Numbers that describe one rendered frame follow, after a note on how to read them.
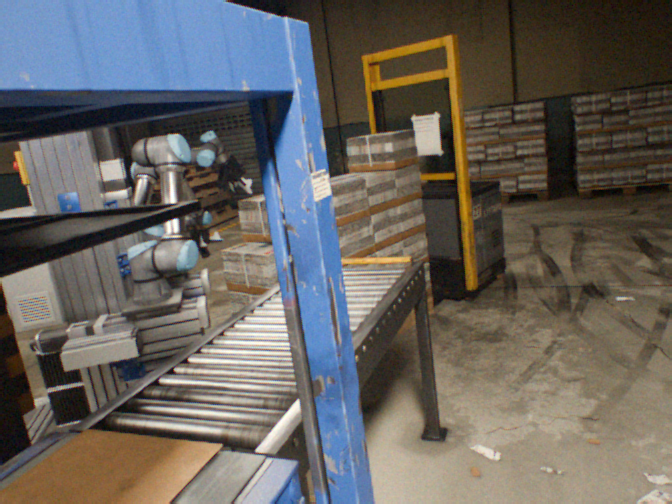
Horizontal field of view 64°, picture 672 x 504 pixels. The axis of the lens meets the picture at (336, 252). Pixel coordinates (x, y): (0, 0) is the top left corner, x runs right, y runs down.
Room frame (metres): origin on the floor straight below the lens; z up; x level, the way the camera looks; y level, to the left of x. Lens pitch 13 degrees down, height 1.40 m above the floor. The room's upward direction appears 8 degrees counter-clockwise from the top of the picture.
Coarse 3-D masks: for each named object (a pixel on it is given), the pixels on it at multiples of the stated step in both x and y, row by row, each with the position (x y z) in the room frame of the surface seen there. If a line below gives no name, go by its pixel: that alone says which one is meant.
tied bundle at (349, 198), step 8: (344, 184) 3.07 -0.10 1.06; (352, 184) 3.12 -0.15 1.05; (360, 184) 3.17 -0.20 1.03; (336, 192) 3.01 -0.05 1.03; (344, 192) 3.06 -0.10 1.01; (352, 192) 3.11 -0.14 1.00; (360, 192) 3.17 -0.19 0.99; (336, 200) 3.01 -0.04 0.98; (344, 200) 3.06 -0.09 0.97; (352, 200) 3.11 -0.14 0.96; (360, 200) 3.16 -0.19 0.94; (368, 200) 3.21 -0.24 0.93; (336, 208) 3.01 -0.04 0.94; (344, 208) 3.04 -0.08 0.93; (352, 208) 3.09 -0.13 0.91; (360, 208) 3.15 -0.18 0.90; (368, 208) 3.21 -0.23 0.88; (336, 216) 3.02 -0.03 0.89; (344, 216) 3.04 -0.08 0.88
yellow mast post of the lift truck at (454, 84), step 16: (448, 48) 3.72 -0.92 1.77; (448, 64) 3.73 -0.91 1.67; (448, 80) 3.76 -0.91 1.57; (448, 96) 3.76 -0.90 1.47; (464, 128) 3.75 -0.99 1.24; (464, 144) 3.74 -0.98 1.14; (464, 160) 3.73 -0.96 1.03; (464, 176) 3.71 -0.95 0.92; (464, 192) 3.71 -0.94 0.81; (464, 208) 3.71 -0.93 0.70; (464, 224) 3.72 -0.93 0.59; (464, 240) 3.72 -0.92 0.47; (464, 256) 3.73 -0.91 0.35; (464, 272) 3.76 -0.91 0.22; (464, 288) 3.77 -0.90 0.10
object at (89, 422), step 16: (272, 288) 2.07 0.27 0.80; (256, 304) 1.89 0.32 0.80; (240, 320) 1.76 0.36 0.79; (208, 336) 1.63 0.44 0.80; (192, 352) 1.51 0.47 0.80; (160, 368) 1.43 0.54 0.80; (144, 384) 1.34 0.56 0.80; (112, 400) 1.27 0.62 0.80; (96, 416) 1.19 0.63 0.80; (80, 432) 1.13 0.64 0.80
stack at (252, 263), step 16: (352, 224) 3.08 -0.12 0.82; (368, 224) 3.19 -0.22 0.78; (384, 224) 3.32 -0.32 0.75; (352, 240) 3.08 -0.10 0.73; (368, 240) 3.18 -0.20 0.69; (384, 240) 3.29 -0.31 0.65; (224, 256) 2.81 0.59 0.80; (240, 256) 2.72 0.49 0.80; (256, 256) 2.63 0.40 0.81; (272, 256) 2.61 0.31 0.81; (368, 256) 3.15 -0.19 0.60; (384, 256) 3.28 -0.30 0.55; (400, 256) 3.41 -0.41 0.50; (224, 272) 2.83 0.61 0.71; (240, 272) 2.73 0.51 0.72; (256, 272) 2.65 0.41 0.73; (272, 272) 2.59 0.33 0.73; (240, 304) 2.78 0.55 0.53
